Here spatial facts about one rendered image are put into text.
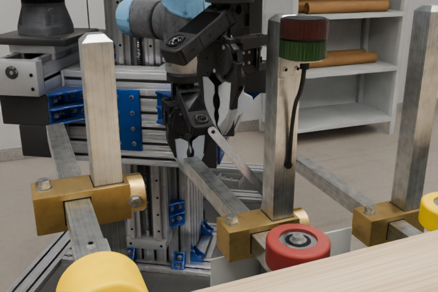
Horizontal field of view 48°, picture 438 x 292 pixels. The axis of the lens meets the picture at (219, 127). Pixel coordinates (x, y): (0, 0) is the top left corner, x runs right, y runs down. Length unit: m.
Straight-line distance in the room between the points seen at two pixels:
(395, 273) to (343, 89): 3.52
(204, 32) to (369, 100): 3.47
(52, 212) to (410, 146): 0.55
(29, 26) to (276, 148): 0.92
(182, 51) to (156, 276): 1.22
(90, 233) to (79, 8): 2.80
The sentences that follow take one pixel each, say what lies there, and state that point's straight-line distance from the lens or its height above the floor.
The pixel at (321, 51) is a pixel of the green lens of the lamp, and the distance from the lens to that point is 0.63.
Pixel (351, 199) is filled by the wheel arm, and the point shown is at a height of 0.82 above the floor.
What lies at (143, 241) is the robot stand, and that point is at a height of 0.36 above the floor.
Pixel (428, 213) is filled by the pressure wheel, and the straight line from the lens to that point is 0.76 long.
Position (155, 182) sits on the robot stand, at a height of 0.57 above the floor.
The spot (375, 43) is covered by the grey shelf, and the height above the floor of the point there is 0.63.
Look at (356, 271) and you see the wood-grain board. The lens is 0.61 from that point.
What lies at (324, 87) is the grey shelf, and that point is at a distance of 3.99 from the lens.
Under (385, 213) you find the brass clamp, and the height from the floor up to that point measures 0.84.
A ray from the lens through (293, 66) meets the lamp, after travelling 0.68.
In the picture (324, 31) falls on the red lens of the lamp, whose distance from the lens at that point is 0.63.
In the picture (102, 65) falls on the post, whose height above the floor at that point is 1.12.
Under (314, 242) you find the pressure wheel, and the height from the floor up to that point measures 0.90.
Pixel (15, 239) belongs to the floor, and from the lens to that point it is 2.56.
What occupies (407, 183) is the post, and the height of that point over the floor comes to 0.89.
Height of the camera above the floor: 1.24
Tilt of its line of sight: 19 degrees down
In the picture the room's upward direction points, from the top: straight up
